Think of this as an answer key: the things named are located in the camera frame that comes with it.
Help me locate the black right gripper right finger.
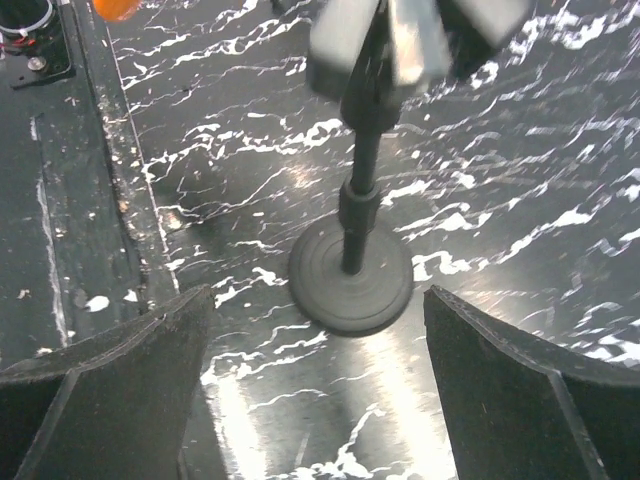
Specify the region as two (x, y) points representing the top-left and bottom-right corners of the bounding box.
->
(423, 286), (639, 479)

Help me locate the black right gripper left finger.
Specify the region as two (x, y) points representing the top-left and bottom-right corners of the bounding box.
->
(1, 285), (214, 479)

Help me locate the black round-base stand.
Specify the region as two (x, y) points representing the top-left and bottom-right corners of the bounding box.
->
(288, 0), (533, 336)

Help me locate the orange microphone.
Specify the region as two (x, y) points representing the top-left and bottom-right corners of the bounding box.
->
(92, 0), (142, 22)

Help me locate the black front mounting rail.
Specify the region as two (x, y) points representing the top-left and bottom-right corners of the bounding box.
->
(1, 1), (178, 366)

